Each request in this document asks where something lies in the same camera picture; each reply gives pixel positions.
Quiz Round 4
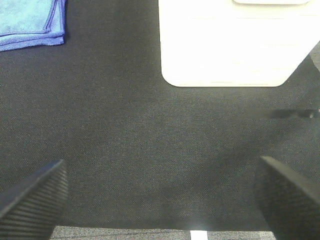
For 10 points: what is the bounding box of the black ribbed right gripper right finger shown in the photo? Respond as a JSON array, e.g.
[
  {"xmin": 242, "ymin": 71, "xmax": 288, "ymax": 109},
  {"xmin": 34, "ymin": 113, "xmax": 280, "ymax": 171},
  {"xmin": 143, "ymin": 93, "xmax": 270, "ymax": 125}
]
[{"xmin": 254, "ymin": 156, "xmax": 320, "ymax": 240}]

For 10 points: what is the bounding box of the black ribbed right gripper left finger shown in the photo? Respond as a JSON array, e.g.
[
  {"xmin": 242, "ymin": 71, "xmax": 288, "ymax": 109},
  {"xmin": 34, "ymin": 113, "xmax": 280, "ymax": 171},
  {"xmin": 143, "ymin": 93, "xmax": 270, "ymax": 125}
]
[{"xmin": 0, "ymin": 159, "xmax": 69, "ymax": 240}]

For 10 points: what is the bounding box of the blue microfiber towel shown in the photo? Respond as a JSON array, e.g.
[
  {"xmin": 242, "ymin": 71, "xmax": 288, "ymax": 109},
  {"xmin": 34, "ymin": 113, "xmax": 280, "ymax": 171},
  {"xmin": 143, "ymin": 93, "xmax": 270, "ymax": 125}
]
[{"xmin": 0, "ymin": 0, "xmax": 66, "ymax": 52}]

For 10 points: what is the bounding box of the black tablecloth mat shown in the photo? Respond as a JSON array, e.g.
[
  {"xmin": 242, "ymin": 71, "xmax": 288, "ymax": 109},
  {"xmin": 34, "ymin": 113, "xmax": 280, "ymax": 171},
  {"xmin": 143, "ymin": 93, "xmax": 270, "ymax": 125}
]
[{"xmin": 0, "ymin": 0, "xmax": 320, "ymax": 231}]

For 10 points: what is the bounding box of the white plastic storage box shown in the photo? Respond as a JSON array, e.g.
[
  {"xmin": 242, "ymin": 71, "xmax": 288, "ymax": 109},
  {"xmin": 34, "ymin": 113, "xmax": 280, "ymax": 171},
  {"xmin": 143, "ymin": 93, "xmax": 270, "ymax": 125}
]
[{"xmin": 158, "ymin": 0, "xmax": 320, "ymax": 87}]

